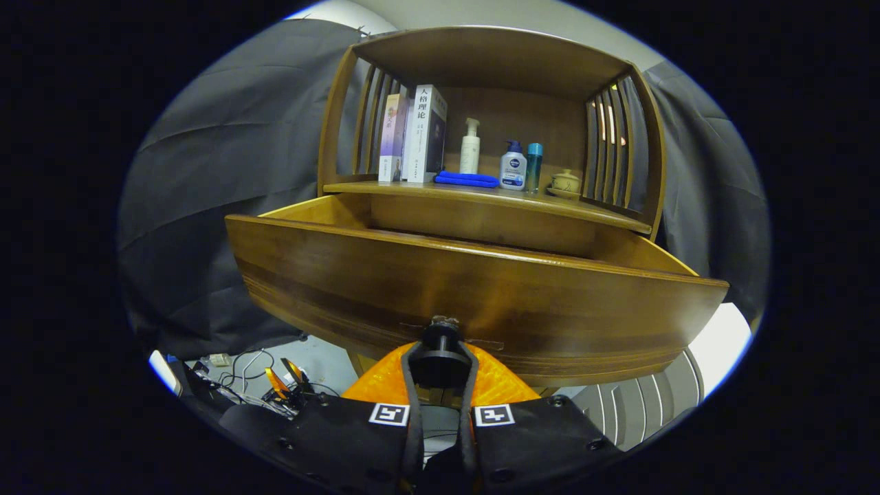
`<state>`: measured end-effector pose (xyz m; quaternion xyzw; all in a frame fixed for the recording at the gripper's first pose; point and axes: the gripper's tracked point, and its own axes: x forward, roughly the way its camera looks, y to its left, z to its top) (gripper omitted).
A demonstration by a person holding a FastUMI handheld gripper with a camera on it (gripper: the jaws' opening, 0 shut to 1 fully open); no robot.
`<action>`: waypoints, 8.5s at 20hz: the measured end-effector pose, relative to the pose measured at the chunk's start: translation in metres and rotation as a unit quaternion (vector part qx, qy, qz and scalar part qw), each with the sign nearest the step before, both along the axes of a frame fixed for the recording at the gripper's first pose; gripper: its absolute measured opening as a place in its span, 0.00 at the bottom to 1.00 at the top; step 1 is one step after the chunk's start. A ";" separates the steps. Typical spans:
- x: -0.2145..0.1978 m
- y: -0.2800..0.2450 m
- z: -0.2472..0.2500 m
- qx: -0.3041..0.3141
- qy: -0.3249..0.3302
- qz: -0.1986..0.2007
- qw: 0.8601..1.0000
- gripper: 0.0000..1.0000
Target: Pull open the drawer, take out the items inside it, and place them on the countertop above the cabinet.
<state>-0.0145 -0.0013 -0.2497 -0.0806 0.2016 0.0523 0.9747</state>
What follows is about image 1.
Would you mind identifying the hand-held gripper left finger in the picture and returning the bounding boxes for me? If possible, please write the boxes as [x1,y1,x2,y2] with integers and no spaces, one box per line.
[219,342,425,495]

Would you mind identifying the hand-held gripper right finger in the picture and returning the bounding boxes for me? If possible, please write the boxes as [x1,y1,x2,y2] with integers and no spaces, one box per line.
[457,342,623,495]

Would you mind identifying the black drawer knob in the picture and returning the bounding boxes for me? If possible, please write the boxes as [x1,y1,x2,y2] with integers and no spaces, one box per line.
[409,315,472,389]

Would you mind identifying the brown wooden drawer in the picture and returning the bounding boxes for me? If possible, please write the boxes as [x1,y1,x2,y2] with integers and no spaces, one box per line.
[225,192,729,389]

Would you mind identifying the wooden countertop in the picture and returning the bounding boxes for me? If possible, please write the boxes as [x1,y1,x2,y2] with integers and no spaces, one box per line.
[323,172,652,234]

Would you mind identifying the brown wooden cabinet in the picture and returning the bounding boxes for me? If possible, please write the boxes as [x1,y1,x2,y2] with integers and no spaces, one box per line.
[318,26,668,399]

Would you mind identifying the orange black tool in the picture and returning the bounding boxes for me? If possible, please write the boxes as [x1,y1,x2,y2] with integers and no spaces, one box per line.
[265,357,314,406]

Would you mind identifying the grey slatted panel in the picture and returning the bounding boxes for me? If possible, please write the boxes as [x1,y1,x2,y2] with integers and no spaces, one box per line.
[571,349,705,451]

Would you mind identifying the blue folded cloth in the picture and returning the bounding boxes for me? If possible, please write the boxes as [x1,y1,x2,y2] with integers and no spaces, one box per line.
[434,170,500,188]

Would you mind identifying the white blue-cap pump bottle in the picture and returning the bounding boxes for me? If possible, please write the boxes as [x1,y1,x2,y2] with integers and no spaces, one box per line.
[499,140,528,191]

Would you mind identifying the yellow lidded teacup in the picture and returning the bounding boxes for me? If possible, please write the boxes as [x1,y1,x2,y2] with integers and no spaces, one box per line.
[548,168,582,200]

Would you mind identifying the white flat panel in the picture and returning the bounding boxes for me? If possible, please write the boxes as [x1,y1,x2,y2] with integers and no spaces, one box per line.
[687,302,754,399]

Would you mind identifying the teal bottle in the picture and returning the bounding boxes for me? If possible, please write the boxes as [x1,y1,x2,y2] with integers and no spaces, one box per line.
[525,142,544,194]

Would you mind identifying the thick white book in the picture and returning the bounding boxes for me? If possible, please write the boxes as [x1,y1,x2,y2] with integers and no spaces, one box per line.
[402,84,449,184]

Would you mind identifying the purple book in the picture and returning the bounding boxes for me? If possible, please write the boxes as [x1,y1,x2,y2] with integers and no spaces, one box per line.
[378,93,411,183]

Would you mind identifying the black floor cables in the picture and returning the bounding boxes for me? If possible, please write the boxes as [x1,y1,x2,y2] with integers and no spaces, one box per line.
[186,347,344,417]

